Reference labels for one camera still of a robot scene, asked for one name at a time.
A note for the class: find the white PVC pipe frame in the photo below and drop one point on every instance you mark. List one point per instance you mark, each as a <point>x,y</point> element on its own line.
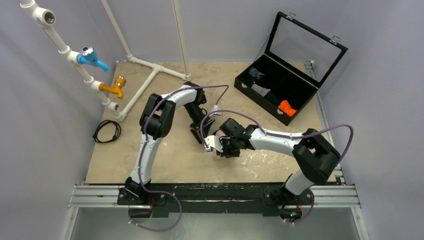
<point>46,18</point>

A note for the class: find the orange faucet tap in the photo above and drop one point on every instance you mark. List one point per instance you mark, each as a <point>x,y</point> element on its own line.
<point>116,89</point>

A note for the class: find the pink underwear navy trim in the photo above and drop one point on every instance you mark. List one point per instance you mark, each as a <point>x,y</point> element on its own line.
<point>218,133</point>

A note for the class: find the dark patterned rolled sock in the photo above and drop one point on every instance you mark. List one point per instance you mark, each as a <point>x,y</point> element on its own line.
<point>255,73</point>

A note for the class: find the orange rolled cloth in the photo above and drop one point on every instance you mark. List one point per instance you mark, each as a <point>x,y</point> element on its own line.
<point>286,108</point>

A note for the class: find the blue faucet tap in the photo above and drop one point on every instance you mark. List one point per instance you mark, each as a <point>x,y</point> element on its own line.
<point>89,56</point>

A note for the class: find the aluminium frame rails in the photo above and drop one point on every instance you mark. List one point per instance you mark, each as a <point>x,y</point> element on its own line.
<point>107,170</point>

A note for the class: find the grey striped rolled sock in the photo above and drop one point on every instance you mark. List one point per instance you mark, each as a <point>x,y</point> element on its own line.
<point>260,90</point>

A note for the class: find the black box with glass lid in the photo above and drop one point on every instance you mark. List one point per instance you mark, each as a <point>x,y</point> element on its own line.
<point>296,61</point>

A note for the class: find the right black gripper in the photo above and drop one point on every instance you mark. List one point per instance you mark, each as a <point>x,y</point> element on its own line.
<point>224,145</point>

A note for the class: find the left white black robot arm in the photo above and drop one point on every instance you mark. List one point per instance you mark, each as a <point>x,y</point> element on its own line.
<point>156,122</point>

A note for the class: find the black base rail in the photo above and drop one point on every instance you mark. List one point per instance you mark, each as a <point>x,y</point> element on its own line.
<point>268,199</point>

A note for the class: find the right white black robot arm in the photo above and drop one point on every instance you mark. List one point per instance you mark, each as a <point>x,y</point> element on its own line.
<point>315,156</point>

